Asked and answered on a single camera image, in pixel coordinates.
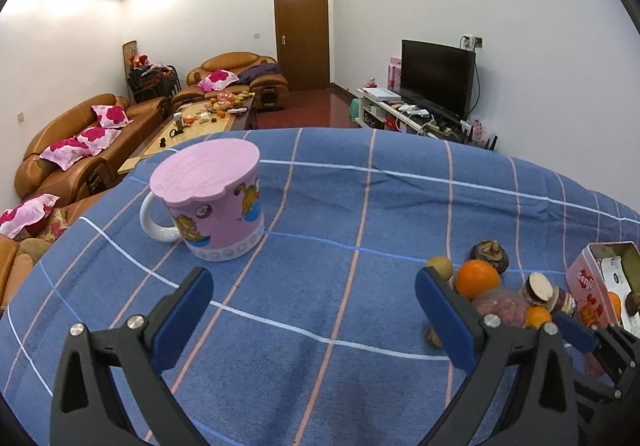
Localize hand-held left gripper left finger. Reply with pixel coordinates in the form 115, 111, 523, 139
48, 267, 216, 446

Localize newspaper sheet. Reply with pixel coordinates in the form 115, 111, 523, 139
600, 253, 640, 327

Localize black television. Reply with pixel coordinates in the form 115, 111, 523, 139
401, 39, 476, 119

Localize blue checked cloth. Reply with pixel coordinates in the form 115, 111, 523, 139
0, 127, 640, 446

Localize large orange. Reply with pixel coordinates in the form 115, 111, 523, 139
456, 259, 501, 301

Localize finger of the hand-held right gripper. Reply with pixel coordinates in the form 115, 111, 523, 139
552, 312, 631, 387

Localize white set-top box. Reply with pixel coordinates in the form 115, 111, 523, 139
362, 87, 402, 102

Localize wooden wall plaque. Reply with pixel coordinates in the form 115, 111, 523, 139
123, 41, 140, 77

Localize pink floral pillow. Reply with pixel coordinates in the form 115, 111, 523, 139
39, 137, 93, 171
75, 126, 122, 149
0, 193, 61, 239
197, 70, 240, 92
92, 104, 133, 128

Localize purple cloth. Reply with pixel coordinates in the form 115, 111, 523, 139
239, 63, 281, 86

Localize cut taro piece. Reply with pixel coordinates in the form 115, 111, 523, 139
520, 272, 560, 309

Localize purple passion fruit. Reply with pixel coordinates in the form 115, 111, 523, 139
472, 290, 530, 329

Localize brown leather armchair sofa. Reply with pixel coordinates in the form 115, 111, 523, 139
186, 52, 291, 109

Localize wooden coffee table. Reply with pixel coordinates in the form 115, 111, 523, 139
117, 91, 258, 174

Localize black router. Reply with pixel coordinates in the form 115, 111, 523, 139
459, 121, 498, 152

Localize pink silicone mug lid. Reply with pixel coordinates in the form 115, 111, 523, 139
150, 138, 261, 203

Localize pink cartoon mug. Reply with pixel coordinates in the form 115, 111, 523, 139
139, 171, 265, 262

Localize white television stand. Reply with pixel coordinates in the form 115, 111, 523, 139
356, 88, 471, 142

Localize stacked black chairs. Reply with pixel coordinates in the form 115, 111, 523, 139
126, 63, 181, 104

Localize pink tin box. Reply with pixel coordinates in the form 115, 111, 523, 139
566, 241, 640, 332

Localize dark water chestnut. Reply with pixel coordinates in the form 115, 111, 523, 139
470, 240, 510, 274

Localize green-brown kiwi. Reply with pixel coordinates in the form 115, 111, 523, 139
425, 256, 454, 283

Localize brown wooden door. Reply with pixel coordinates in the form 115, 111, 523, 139
273, 0, 332, 93

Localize long brown leather sofa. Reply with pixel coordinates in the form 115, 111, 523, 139
14, 94, 170, 202

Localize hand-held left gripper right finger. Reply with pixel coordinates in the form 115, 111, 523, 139
415, 267, 581, 446

